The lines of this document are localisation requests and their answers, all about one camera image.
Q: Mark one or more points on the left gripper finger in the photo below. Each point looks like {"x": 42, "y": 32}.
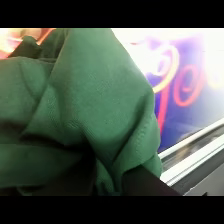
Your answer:
{"x": 146, "y": 185}

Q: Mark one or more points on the green garment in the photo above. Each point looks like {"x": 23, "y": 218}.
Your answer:
{"x": 86, "y": 100}

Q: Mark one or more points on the silver frame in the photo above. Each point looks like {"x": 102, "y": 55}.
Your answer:
{"x": 193, "y": 156}

